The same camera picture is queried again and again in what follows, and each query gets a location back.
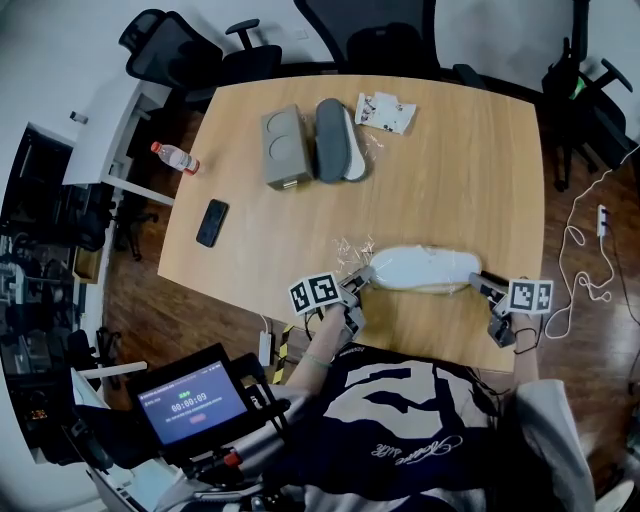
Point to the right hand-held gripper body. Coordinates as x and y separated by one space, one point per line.
530 296

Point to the green wristband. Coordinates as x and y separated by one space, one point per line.
317 360

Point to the black monitor with lit screen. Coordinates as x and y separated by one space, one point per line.
192 400

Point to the white printed packet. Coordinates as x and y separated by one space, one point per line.
385 112

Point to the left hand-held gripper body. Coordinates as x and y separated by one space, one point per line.
316 294

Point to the small dark bottle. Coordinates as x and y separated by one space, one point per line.
79 117

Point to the yellow black striped tape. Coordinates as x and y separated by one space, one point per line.
280 360

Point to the green packet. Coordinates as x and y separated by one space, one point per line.
578 89

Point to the person's left forearm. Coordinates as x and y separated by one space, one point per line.
322 345

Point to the white power adapter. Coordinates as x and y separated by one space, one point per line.
266 345

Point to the white slipper with beige sole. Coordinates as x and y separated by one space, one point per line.
420 265
450 290

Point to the open wooden box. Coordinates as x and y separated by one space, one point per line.
88 265

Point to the grey cardboard box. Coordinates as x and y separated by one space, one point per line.
286 150

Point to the black wrist tie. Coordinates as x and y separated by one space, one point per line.
525 350

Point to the dark glass partition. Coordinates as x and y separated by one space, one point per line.
30 200

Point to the clear plastic wrapper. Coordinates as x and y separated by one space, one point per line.
355 250

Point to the black mesh office chair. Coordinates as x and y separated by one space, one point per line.
390 45
165 55
600 115

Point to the clear water bottle red label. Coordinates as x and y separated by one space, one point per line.
175 157

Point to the navy and grey printed shirt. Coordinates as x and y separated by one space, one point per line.
400 440

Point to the person's right forearm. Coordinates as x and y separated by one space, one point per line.
526 360

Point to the black swivel chair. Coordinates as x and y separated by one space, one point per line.
95 220

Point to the black smartphone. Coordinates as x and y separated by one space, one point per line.
212 222

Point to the white wall socket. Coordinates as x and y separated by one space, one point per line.
300 34

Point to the white side desk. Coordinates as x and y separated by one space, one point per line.
100 150

